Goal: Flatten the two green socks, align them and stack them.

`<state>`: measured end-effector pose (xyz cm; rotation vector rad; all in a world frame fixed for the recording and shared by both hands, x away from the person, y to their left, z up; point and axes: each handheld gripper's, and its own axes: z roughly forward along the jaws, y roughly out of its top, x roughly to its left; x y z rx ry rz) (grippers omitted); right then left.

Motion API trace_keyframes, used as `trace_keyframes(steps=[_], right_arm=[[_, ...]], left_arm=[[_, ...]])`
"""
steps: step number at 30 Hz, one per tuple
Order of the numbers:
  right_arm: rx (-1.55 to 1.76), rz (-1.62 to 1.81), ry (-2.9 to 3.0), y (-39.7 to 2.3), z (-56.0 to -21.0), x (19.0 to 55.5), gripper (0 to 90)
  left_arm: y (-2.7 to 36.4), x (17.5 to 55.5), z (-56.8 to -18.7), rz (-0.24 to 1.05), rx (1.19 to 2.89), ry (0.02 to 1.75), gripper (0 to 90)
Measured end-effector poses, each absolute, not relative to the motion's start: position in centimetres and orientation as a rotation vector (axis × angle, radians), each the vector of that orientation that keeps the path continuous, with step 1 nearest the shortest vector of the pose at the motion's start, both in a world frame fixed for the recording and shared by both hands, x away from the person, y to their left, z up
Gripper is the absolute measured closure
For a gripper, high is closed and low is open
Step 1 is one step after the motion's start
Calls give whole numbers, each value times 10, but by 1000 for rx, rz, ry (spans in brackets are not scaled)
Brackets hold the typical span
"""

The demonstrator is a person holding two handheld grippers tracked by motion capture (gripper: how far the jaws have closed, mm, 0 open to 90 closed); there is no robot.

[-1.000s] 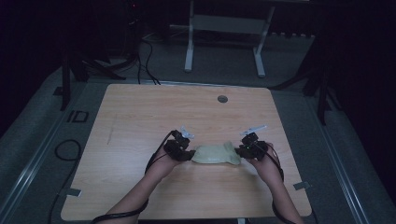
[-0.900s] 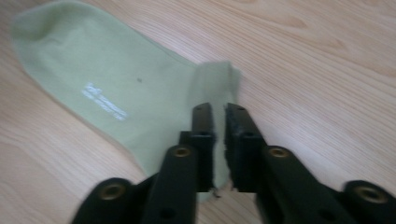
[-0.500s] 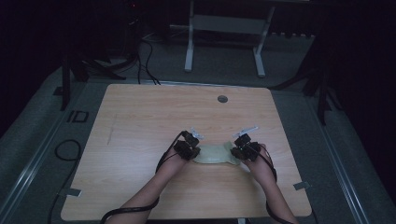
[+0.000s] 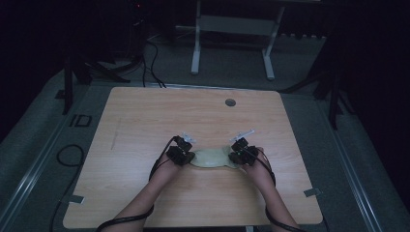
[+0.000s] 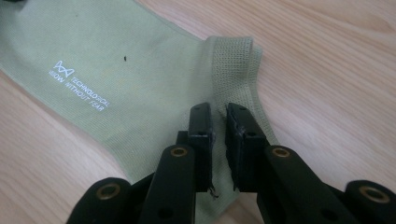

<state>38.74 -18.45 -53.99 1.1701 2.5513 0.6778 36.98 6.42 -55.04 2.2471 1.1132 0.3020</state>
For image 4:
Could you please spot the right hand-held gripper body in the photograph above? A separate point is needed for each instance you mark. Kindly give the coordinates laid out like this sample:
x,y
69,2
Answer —
x,y
245,151

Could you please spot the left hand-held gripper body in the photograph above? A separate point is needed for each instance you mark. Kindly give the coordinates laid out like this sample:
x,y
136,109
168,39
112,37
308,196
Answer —
x,y
179,153

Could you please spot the beige sock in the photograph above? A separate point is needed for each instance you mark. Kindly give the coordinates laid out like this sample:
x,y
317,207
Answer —
x,y
227,165
212,156

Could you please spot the person's left hand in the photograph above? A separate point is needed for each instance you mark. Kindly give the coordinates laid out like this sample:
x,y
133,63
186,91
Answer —
x,y
165,170

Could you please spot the person's right hand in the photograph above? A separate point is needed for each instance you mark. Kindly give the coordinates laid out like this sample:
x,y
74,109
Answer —
x,y
259,169

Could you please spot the grey round table grommet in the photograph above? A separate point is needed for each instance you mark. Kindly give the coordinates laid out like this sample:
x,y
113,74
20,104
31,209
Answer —
x,y
230,102

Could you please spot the grey tape piece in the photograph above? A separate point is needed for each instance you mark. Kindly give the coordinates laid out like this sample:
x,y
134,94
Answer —
x,y
312,192
76,199

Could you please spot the black metal stand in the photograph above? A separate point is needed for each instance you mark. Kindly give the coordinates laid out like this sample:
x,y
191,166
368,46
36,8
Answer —
x,y
332,93
82,72

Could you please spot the metal floor rail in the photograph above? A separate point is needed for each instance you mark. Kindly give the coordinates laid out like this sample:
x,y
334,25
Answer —
x,y
354,180
30,175

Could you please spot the white metal desk frame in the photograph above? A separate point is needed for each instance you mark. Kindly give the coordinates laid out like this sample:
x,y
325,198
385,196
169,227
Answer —
x,y
235,25

